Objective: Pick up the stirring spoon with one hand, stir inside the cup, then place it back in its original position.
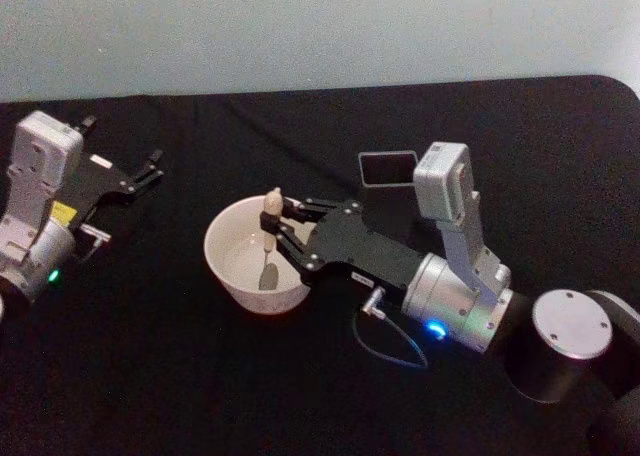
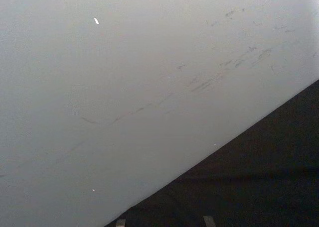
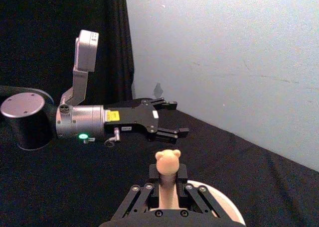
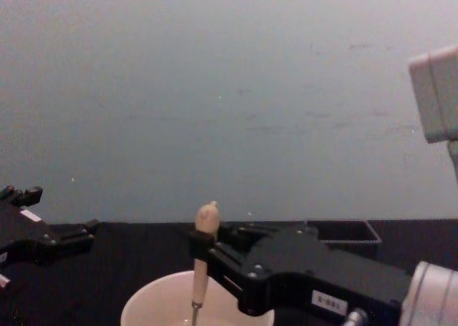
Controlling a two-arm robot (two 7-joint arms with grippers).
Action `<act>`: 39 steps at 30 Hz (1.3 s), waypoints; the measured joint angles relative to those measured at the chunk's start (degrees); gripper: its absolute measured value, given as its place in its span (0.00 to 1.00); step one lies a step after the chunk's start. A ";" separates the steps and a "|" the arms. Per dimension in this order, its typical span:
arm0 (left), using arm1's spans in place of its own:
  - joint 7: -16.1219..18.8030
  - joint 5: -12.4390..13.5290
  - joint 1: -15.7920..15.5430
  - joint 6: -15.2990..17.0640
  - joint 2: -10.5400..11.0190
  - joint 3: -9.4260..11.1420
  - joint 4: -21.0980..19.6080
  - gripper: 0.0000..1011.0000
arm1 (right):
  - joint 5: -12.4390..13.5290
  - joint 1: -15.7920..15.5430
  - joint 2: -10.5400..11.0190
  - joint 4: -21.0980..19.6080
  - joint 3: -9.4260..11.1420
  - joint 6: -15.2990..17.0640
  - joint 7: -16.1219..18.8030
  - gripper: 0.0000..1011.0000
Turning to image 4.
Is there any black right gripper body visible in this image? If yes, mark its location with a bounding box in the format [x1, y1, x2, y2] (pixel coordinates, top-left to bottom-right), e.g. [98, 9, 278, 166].
[237, 224, 413, 326]

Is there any white bowl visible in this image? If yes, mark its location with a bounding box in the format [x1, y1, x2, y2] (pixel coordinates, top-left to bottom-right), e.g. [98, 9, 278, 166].
[120, 270, 276, 326]

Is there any utensil with cream wooden handle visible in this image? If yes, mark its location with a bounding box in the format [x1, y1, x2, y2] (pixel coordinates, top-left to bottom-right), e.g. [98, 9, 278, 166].
[190, 200, 221, 326]

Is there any thin dark cable silver plug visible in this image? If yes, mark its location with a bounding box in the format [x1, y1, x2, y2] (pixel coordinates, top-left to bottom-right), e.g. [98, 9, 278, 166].
[343, 307, 369, 326]

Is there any black rack with steel bars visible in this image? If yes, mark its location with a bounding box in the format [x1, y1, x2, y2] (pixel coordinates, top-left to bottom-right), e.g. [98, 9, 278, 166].
[306, 219, 383, 260]

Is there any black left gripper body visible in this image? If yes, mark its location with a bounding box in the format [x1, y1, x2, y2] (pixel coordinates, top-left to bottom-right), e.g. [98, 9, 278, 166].
[0, 199, 60, 268]

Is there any black table cloth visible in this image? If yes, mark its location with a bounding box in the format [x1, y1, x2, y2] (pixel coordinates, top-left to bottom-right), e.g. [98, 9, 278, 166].
[0, 217, 458, 326]

